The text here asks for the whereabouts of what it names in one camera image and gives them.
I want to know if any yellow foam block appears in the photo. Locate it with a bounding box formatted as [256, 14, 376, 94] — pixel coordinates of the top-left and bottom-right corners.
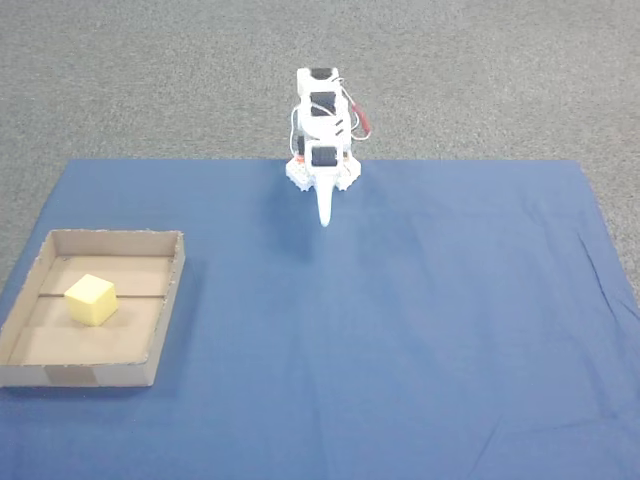
[63, 273, 120, 328]

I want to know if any shallow cardboard box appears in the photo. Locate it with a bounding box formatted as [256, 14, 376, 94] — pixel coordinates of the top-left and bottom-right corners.
[0, 228, 188, 389]

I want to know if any blue cloth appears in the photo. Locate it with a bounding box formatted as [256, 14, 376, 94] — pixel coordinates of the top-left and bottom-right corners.
[0, 158, 640, 480]

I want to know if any red sleeved cable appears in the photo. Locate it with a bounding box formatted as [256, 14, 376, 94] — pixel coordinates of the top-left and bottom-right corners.
[340, 78, 374, 141]

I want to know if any white cable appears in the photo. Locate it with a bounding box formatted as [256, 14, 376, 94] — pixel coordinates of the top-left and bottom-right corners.
[288, 107, 303, 156]

